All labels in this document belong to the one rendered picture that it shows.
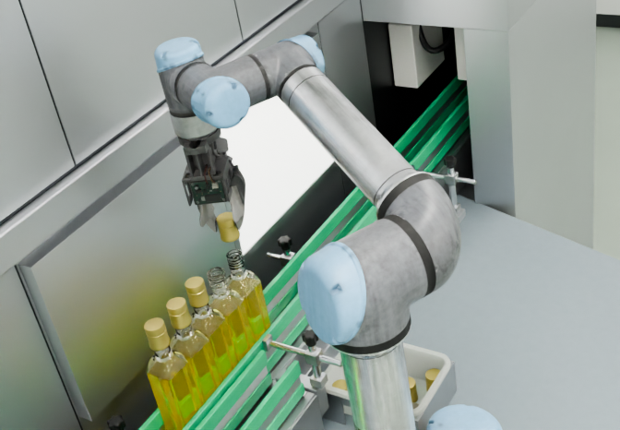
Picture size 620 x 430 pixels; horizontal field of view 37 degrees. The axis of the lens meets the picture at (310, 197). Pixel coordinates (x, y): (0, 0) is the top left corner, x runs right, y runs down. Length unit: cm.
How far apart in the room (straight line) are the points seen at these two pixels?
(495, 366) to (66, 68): 104
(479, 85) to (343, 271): 120
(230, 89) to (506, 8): 95
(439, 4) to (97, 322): 109
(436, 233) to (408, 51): 131
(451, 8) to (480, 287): 65
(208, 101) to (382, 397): 48
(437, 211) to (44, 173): 65
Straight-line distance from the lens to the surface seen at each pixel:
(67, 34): 152
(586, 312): 208
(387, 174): 124
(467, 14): 218
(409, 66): 246
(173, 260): 175
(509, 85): 222
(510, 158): 232
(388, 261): 113
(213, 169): 151
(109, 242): 161
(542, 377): 193
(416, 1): 222
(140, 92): 165
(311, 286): 115
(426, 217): 118
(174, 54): 142
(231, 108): 135
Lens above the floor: 210
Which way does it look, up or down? 32 degrees down
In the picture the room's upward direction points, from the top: 10 degrees counter-clockwise
